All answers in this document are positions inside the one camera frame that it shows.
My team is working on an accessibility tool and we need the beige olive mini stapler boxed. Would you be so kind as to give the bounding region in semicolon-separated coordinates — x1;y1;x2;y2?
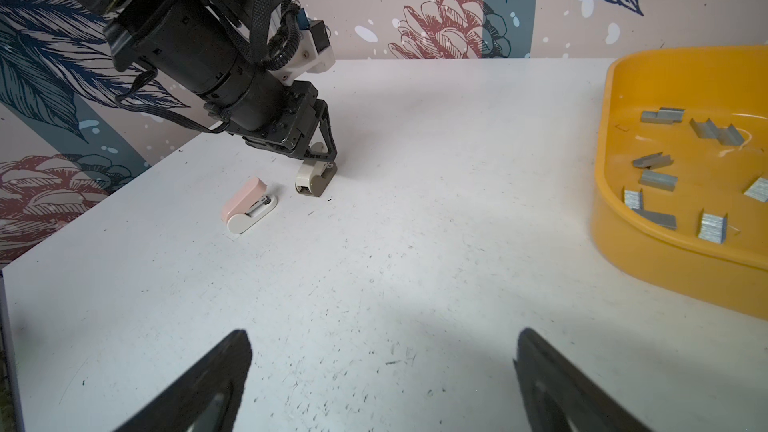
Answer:
295;159;338;197

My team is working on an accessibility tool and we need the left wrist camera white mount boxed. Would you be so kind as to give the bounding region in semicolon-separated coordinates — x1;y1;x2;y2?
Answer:
271;9;336;86

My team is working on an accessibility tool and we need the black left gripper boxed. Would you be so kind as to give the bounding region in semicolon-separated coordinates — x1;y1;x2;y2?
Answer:
203;80;337;177

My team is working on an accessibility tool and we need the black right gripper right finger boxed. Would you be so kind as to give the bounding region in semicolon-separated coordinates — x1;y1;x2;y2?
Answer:
514;328;650;432

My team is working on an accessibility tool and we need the yellow plastic tray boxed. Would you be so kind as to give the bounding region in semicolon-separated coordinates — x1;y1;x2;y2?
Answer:
591;45;767;319

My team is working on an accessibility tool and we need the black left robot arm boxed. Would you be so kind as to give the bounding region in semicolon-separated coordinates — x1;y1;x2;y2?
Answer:
1;0;337;187

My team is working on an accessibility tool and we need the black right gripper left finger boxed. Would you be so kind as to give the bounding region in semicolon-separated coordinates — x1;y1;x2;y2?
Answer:
118;329;252;432

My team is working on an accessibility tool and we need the grey staple strip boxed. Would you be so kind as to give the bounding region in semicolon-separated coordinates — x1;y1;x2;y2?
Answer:
744;177;768;203
622;188;644;211
634;209;677;231
640;107;685;125
689;119;746;146
697;211;728;244
638;170;678;192
632;152;674;170

